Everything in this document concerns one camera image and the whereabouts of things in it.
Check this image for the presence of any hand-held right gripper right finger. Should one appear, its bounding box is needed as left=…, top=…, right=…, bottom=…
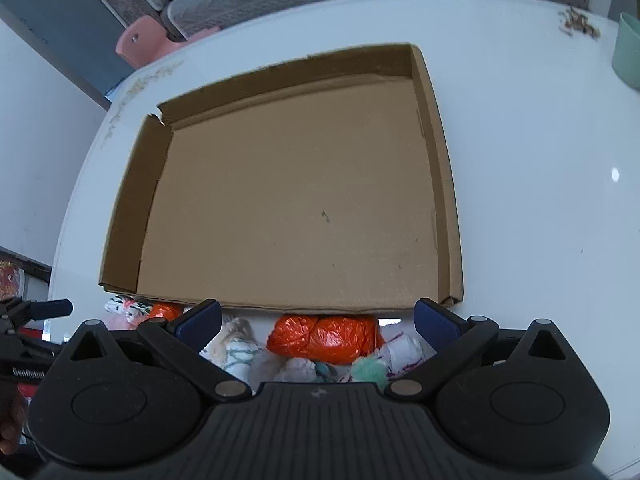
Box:
left=387, top=298, right=576, bottom=402

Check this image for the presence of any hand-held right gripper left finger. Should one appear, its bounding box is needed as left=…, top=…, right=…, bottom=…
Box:
left=60, top=299, right=253, bottom=402

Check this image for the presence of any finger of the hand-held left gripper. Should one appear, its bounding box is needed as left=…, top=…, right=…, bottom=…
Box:
left=0, top=298, right=74, bottom=323

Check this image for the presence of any white grey sock bundle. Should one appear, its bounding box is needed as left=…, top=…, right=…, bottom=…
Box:
left=380, top=324, right=427, bottom=373

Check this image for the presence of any orange plastic bag bundle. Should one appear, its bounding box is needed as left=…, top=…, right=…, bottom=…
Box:
left=315, top=316, right=385, bottom=365
left=266, top=314, right=323, bottom=361
left=148, top=302, right=185, bottom=322

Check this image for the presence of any white sock bundle pink pompom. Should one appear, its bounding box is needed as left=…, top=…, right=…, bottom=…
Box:
left=200, top=316, right=260, bottom=386

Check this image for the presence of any white green striped sock bundle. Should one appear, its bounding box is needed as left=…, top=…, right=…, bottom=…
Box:
left=104, top=295, right=153, bottom=328

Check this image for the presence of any green white fluffy bundle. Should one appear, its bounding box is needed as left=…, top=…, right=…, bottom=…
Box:
left=349, top=357, right=390, bottom=392

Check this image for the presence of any bubble wrap bundle teal band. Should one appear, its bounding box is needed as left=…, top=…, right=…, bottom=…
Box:
left=274, top=357, right=333, bottom=385

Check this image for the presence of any shallow cardboard box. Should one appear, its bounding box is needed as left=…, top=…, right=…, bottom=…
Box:
left=97, top=42, right=464, bottom=313

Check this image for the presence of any person's left hand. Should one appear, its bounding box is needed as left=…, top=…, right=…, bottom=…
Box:
left=0, top=391, right=28, bottom=458

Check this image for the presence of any red patterned packet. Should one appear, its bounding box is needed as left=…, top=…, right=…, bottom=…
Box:
left=0, top=254, right=26, bottom=301

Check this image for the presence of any pink stool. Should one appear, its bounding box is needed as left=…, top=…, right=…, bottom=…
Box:
left=115, top=15, right=216, bottom=68

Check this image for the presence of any mint green cup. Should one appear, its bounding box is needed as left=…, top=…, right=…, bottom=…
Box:
left=611, top=11, right=640, bottom=93

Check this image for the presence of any pile of seed shells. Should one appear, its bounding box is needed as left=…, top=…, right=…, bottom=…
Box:
left=556, top=6, right=602, bottom=40

